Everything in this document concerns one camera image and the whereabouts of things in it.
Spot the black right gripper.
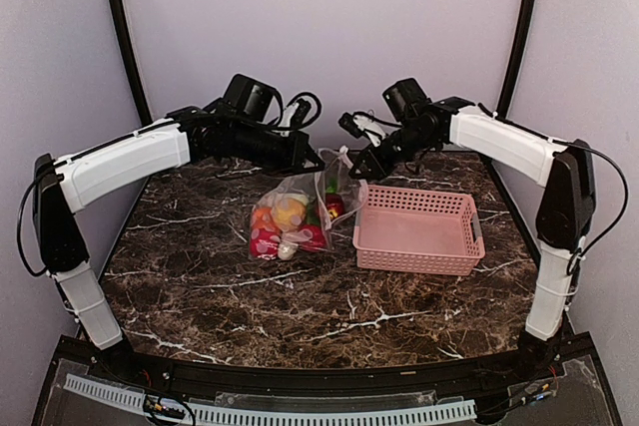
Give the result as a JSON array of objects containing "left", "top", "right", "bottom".
[{"left": 349, "top": 122, "right": 437, "bottom": 180}]

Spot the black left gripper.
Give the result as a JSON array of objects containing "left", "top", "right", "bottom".
[{"left": 232, "top": 120, "right": 326, "bottom": 177}]

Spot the orange toy fruit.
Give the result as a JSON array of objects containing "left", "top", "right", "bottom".
[{"left": 251, "top": 207, "right": 278, "bottom": 231}]

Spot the dark purple toy vegetable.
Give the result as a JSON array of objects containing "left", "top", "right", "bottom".
[{"left": 324, "top": 193, "right": 345, "bottom": 219}]

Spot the yellow toy pear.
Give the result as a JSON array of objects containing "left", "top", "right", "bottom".
[{"left": 271, "top": 194, "right": 309, "bottom": 232}]

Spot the clear zip top bag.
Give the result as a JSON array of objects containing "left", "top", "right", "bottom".
[{"left": 249, "top": 146, "right": 368, "bottom": 260}]

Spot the red toy apple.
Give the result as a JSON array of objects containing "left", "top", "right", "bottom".
[{"left": 249, "top": 228, "right": 281, "bottom": 260}]

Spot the white toy cabbage with leaves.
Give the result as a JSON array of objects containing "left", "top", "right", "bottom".
[{"left": 278, "top": 241, "right": 299, "bottom": 261}]

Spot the red toy pomegranate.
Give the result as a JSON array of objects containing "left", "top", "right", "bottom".
[{"left": 296, "top": 224, "right": 327, "bottom": 252}]

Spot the white toy radish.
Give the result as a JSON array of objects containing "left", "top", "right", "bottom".
[{"left": 306, "top": 174, "right": 345, "bottom": 226}]

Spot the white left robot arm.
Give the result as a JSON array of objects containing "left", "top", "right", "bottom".
[{"left": 24, "top": 107, "right": 324, "bottom": 382}]

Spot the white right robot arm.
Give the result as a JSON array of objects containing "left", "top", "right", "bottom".
[{"left": 339, "top": 97, "right": 596, "bottom": 340}]

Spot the pink perforated plastic basket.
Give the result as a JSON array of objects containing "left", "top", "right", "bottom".
[{"left": 352, "top": 185, "right": 485, "bottom": 276}]

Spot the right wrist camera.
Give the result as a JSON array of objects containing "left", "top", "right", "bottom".
[{"left": 382, "top": 78, "right": 430, "bottom": 124}]

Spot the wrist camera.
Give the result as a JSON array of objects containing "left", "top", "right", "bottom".
[
  {"left": 382, "top": 78, "right": 430, "bottom": 124},
  {"left": 222, "top": 73, "right": 279, "bottom": 122}
]

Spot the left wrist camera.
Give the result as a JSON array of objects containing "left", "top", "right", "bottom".
[{"left": 222, "top": 73, "right": 279, "bottom": 122}]

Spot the black corner frame post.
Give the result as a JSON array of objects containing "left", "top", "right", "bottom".
[{"left": 108, "top": 0, "right": 153, "bottom": 126}]

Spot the black right corner post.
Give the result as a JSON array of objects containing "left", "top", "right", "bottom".
[{"left": 496, "top": 0, "right": 536, "bottom": 117}]

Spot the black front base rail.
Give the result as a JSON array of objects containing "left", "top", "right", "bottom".
[{"left": 28, "top": 333, "right": 622, "bottom": 425}]

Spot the white slotted cable duct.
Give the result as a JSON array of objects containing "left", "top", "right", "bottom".
[{"left": 63, "top": 373, "right": 477, "bottom": 425}]

